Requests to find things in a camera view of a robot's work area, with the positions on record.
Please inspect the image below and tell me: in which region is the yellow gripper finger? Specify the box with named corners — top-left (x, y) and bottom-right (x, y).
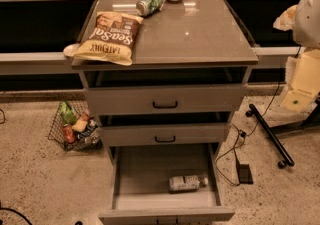
top-left (273, 5), bottom-right (297, 31)

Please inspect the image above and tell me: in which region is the grey drawer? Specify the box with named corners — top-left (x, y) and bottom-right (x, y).
top-left (99, 143), bottom-right (235, 225)
top-left (81, 67), bottom-right (247, 115)
top-left (100, 112), bottom-right (231, 146)

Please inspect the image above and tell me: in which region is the green soda can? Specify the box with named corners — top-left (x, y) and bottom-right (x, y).
top-left (136, 0), bottom-right (164, 17)

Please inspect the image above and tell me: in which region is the black foot pedal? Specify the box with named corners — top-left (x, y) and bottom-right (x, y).
top-left (236, 164), bottom-right (253, 184)

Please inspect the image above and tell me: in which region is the grey top drawer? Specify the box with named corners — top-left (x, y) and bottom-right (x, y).
top-left (81, 67), bottom-right (247, 115)

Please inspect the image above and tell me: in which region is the brown yellow chip bag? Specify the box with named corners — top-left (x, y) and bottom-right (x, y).
top-left (74, 11), bottom-right (143, 66)

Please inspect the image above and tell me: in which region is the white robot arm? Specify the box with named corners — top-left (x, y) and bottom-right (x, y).
top-left (273, 0), bottom-right (320, 112)

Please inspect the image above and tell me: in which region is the grey bottom drawer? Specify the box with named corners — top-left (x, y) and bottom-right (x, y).
top-left (99, 143), bottom-right (235, 225)

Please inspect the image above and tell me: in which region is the grey middle drawer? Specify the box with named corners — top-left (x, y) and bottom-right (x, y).
top-left (100, 112), bottom-right (231, 146)

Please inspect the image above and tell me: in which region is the grey drawer cabinet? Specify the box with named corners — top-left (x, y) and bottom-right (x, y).
top-left (70, 0), bottom-right (260, 225)

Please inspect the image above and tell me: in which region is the yellow bottle in basket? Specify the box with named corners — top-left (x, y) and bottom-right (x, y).
top-left (72, 112), bottom-right (89, 132)

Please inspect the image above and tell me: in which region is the green snack bag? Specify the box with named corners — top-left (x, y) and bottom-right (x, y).
top-left (59, 101), bottom-right (77, 125)

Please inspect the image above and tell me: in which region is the black wire basket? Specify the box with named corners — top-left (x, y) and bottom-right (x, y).
top-left (48, 101), bottom-right (102, 151)

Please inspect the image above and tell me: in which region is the black wheeled stand base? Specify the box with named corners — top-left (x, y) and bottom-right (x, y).
top-left (246, 98), bottom-right (320, 169)

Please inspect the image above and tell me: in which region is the white round disc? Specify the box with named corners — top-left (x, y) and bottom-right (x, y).
top-left (63, 43), bottom-right (80, 57)

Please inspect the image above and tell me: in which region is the black cable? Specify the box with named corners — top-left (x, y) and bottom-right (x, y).
top-left (214, 47), bottom-right (303, 187)

